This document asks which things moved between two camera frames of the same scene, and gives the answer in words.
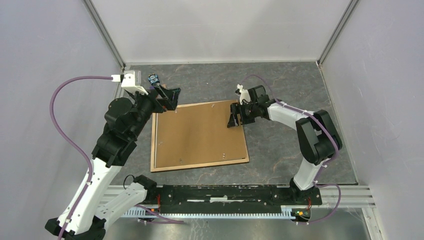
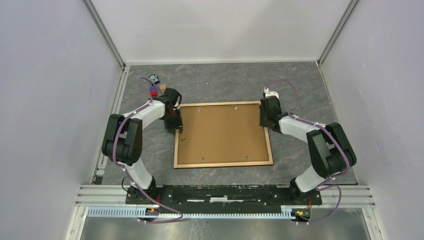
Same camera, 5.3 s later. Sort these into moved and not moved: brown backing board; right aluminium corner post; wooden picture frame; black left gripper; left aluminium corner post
Moved: black left gripper; wooden picture frame; brown backing board
Not moved: left aluminium corner post; right aluminium corner post
